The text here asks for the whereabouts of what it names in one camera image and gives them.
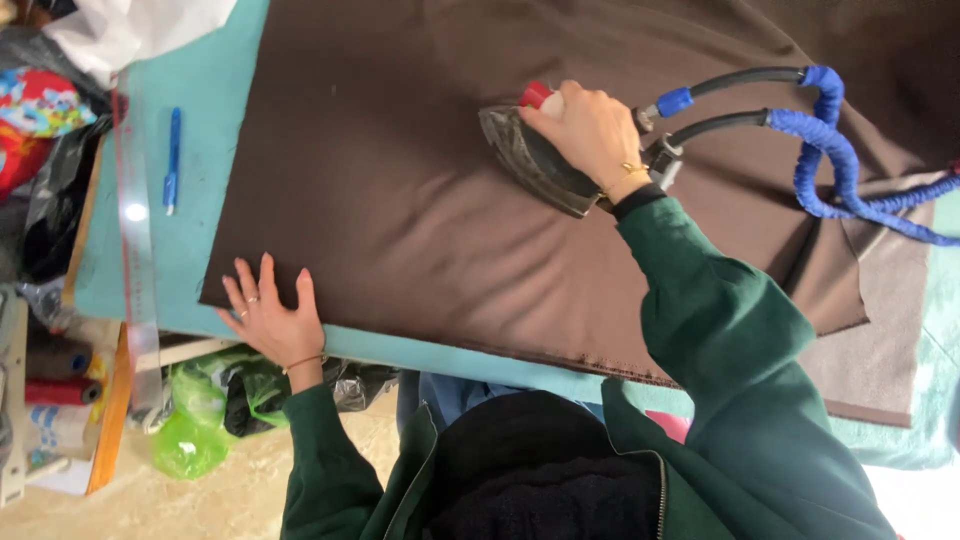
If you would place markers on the person's right hand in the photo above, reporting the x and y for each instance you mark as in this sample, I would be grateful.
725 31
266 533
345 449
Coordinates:
600 142

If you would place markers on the person's left hand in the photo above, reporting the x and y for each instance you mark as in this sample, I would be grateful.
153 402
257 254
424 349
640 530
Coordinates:
276 330

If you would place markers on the person's right fingers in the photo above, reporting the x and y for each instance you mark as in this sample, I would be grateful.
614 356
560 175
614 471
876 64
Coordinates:
559 124

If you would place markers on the dark steam iron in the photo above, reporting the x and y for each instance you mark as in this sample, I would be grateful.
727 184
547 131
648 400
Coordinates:
525 154

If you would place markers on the brown fabric sheet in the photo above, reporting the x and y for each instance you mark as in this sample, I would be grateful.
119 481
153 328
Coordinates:
420 187

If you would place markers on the blue cloth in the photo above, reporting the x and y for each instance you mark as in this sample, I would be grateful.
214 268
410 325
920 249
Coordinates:
450 394

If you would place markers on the pink red object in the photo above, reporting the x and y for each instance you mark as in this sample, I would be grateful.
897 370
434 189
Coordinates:
669 424

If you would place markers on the person's torso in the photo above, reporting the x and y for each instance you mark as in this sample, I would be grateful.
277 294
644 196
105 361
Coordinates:
570 472

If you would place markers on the teal ironing table cover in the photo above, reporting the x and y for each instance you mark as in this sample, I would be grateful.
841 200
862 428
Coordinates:
202 112

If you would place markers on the crumpled black plastic bag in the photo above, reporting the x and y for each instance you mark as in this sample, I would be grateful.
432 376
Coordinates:
315 390

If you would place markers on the grey felt pad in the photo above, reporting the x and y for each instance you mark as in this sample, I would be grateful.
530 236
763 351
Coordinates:
877 330

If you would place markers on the blue pen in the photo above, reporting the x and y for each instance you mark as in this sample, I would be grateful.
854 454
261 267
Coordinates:
172 161

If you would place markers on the clear plastic ruler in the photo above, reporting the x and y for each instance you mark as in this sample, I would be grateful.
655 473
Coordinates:
137 247

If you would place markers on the white plastic bag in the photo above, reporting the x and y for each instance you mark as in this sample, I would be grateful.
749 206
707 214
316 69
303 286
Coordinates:
127 30

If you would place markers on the green plastic bag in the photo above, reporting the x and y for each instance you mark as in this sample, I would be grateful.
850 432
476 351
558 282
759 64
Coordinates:
199 420

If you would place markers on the colourful printed cloth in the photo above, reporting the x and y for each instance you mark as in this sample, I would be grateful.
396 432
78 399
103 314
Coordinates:
37 105

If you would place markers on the orange wooden board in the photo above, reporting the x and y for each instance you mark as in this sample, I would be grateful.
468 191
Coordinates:
110 412

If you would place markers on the brown thread spool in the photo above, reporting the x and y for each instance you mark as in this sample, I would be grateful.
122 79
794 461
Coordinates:
60 361

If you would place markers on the red thread spool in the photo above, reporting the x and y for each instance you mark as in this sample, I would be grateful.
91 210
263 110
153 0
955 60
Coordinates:
64 391

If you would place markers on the white machine frame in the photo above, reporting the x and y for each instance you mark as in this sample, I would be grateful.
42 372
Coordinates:
11 405

